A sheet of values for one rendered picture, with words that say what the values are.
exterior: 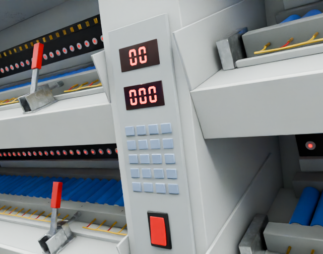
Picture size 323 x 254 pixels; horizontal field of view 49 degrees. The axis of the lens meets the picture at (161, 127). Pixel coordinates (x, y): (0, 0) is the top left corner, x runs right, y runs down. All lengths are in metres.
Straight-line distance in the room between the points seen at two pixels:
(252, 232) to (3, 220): 0.46
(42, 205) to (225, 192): 0.35
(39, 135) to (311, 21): 0.34
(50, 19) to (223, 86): 0.55
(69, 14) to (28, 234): 0.40
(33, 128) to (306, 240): 0.34
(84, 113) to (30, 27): 0.47
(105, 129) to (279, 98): 0.19
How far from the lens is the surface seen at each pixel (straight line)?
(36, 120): 0.46
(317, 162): 0.44
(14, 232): 0.63
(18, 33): 0.87
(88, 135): 0.40
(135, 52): 0.33
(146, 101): 0.32
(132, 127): 0.33
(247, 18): 0.42
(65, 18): 0.74
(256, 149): 0.41
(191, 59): 0.30
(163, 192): 0.32
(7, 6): 0.76
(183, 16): 0.31
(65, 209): 0.56
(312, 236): 0.36
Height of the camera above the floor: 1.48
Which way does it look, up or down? 3 degrees down
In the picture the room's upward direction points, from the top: 7 degrees counter-clockwise
